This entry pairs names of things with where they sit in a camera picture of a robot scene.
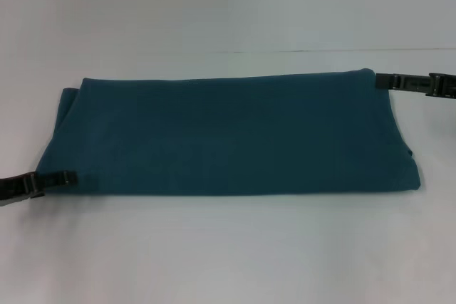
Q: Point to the blue teal shirt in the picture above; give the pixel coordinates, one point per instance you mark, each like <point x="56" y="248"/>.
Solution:
<point x="228" y="133"/>

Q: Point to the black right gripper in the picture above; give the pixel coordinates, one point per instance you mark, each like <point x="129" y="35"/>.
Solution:
<point x="443" y="85"/>

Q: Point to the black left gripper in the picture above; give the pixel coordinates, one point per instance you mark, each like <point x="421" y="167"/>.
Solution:
<point x="16" y="188"/>

